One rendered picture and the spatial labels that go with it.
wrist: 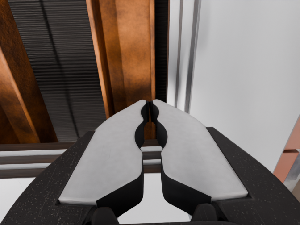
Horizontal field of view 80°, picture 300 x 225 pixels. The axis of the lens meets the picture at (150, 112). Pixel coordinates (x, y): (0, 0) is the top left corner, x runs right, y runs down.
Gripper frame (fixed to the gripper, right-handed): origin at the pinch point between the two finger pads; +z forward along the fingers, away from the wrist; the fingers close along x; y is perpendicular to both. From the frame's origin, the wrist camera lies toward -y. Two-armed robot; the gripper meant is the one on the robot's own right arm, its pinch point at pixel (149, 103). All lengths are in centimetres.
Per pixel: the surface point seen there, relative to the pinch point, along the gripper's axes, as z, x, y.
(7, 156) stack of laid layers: 3.2, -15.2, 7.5
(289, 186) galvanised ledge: 18, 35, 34
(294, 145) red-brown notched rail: 3.3, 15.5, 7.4
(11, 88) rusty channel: 17.8, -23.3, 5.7
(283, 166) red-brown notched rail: 3.3, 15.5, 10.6
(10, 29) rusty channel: 16.8, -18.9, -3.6
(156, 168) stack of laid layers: 1.6, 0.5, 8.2
